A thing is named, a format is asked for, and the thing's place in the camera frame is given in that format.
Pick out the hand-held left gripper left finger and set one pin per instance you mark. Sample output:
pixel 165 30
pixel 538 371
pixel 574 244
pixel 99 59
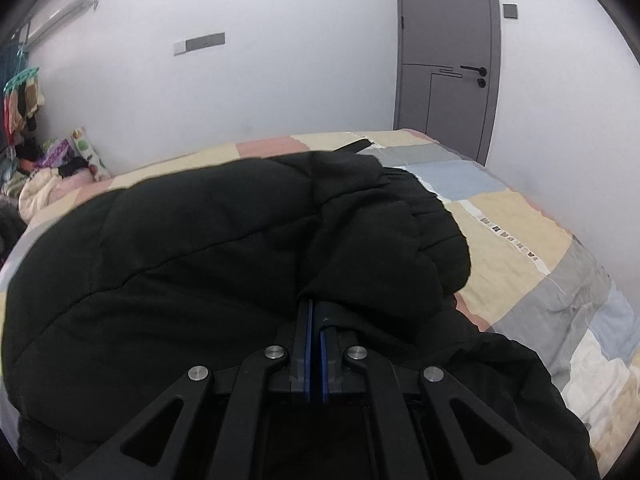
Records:
pixel 306 340

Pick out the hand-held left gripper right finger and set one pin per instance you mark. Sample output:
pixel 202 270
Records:
pixel 324 360

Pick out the black padded jacket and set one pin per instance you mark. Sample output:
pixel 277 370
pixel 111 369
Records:
pixel 210 260

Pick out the pile of clothes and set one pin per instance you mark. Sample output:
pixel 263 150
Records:
pixel 37 170

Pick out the green clothes hanger rack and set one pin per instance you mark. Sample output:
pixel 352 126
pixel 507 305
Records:
pixel 20 77

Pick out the pastel patchwork bed blanket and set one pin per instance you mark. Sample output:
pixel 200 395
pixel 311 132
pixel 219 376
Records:
pixel 525 270

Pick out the polka dot pillow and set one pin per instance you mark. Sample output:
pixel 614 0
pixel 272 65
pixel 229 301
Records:
pixel 90 155

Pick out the grey door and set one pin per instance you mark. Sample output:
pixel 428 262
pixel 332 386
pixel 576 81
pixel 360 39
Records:
pixel 447 55

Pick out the white air conditioner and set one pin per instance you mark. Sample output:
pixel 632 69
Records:
pixel 55 7

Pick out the grey wall switch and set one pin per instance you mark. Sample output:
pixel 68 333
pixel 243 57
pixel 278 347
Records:
pixel 509 10

